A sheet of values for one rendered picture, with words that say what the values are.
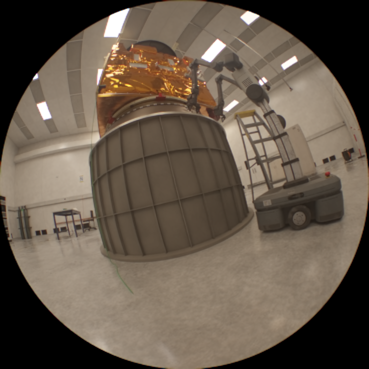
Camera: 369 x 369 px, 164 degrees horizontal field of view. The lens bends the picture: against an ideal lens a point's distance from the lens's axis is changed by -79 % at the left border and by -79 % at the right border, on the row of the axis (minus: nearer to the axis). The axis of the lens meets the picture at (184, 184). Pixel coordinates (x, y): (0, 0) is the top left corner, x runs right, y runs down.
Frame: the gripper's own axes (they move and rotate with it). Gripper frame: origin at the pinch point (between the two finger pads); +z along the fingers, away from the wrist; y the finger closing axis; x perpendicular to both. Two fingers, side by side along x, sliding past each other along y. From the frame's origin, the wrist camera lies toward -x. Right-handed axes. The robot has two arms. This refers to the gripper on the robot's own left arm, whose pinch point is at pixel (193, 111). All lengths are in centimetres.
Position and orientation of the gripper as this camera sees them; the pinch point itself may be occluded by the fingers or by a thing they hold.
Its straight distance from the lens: 139.0
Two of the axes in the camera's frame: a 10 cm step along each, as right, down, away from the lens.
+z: -0.7, 9.6, 2.9
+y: -7.9, 1.2, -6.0
